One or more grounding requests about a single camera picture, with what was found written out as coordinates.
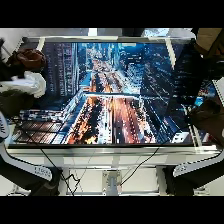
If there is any white garment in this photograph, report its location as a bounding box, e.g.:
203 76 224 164
0 70 48 99

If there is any dark brown garment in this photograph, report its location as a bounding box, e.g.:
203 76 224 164
185 98 224 148

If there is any red-brown garment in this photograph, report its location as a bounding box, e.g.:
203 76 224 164
6 48 48 73

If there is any black cable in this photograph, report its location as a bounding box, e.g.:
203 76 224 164
19 128 81 197
119 144 163 187

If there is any silver frame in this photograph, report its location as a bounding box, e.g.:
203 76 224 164
0 144 224 197

